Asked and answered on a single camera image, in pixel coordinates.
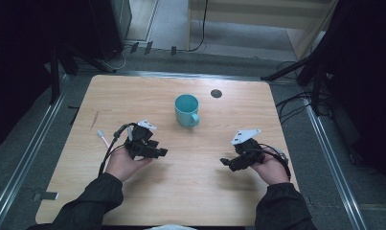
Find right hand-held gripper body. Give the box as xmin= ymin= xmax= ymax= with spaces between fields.
xmin=228 ymin=128 xmax=267 ymax=173

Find light wooden shelf unit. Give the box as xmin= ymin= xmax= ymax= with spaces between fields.
xmin=186 ymin=0 xmax=339 ymax=60

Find white cloth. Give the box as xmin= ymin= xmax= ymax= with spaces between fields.
xmin=144 ymin=223 xmax=198 ymax=230

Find person's right hand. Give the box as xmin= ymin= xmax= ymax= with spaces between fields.
xmin=249 ymin=149 xmax=291 ymax=187

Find black floor cables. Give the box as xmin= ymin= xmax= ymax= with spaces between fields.
xmin=274 ymin=60 xmax=314 ymax=127

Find pink toothbrush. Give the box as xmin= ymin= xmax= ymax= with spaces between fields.
xmin=97 ymin=129 xmax=114 ymax=151

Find dark curtain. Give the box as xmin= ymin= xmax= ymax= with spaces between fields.
xmin=0 ymin=0 xmax=96 ymax=153
xmin=308 ymin=0 xmax=386 ymax=196

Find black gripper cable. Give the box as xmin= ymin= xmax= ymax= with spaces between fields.
xmin=98 ymin=122 xmax=138 ymax=177
xmin=259 ymin=143 xmax=292 ymax=182

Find black stand leg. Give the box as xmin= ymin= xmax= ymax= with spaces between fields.
xmin=261 ymin=57 xmax=313 ymax=81
xmin=49 ymin=47 xmax=61 ymax=105

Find person's left hand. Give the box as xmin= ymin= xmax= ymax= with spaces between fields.
xmin=104 ymin=146 xmax=154 ymax=183

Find metal floor rail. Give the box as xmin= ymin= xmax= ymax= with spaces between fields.
xmin=0 ymin=72 xmax=70 ymax=228
xmin=303 ymin=97 xmax=370 ymax=230

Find black hanging cable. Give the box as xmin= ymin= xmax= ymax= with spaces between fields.
xmin=186 ymin=0 xmax=210 ymax=53

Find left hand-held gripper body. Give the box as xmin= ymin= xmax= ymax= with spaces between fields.
xmin=124 ymin=119 xmax=162 ymax=160

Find grey metal bracket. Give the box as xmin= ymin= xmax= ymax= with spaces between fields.
xmin=32 ymin=191 xmax=59 ymax=202

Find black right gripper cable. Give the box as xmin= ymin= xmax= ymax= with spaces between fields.
xmin=259 ymin=143 xmax=292 ymax=182

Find white floor cable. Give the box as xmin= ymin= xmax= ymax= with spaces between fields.
xmin=100 ymin=47 xmax=127 ymax=73

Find teal cup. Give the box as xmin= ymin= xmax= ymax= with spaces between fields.
xmin=174 ymin=93 xmax=201 ymax=128

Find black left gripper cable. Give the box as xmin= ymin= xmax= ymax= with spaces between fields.
xmin=98 ymin=122 xmax=138 ymax=177

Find black cabinet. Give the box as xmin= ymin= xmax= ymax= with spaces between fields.
xmin=87 ymin=0 xmax=133 ymax=62

